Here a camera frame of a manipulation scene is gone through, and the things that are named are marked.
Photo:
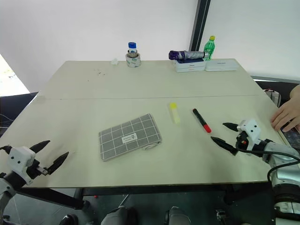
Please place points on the black side table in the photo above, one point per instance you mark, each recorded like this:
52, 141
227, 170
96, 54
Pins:
269, 83

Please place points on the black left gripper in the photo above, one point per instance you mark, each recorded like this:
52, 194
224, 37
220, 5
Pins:
34, 170

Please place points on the dark blue chair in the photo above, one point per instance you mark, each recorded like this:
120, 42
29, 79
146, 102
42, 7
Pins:
14, 105

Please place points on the dark window frame post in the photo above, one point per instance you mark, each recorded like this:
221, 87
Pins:
199, 25

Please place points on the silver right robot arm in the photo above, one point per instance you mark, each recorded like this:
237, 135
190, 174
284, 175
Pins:
282, 150

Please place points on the person's bare hand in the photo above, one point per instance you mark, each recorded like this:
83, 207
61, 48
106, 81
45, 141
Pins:
289, 114

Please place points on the small bottle with blue cap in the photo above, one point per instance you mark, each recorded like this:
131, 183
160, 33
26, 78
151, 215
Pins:
132, 48

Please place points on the dark grey rounded shape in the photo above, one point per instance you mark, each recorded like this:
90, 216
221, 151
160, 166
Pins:
177, 215
118, 215

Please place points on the black table frame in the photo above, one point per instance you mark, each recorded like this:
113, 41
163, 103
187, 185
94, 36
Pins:
47, 195

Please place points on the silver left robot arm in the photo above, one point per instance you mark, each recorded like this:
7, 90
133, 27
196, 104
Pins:
12, 181

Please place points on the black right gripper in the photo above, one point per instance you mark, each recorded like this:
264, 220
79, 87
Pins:
242, 140

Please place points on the black marker with red cap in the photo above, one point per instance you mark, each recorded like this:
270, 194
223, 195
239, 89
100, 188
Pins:
201, 119

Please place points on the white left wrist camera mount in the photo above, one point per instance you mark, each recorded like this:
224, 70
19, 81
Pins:
20, 159

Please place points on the white printed tape roll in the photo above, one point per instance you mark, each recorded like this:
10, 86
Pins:
133, 61

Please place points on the grey checked pencil pouch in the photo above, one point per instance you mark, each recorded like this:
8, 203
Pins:
129, 138

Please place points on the white box with blue lid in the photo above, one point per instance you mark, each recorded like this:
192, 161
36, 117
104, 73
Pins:
189, 66

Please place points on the person's bare forearm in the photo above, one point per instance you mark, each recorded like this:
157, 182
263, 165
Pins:
295, 92

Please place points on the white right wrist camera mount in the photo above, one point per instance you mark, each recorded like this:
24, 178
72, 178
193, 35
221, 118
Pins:
252, 131

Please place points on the flat white box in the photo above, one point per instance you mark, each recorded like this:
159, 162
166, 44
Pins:
221, 65

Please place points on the folded purple grey umbrella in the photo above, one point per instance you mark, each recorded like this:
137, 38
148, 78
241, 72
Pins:
187, 55

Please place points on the crumpled white tissue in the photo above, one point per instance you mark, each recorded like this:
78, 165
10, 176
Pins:
114, 61

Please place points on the small black rounded shape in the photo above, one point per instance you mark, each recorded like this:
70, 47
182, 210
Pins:
69, 219

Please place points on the green bottle with yellow cap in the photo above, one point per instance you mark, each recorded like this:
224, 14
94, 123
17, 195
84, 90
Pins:
209, 48

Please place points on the phone with dark screen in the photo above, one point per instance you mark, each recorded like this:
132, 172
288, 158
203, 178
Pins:
291, 138

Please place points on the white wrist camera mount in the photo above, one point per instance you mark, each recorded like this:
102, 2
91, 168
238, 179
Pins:
252, 131
20, 159

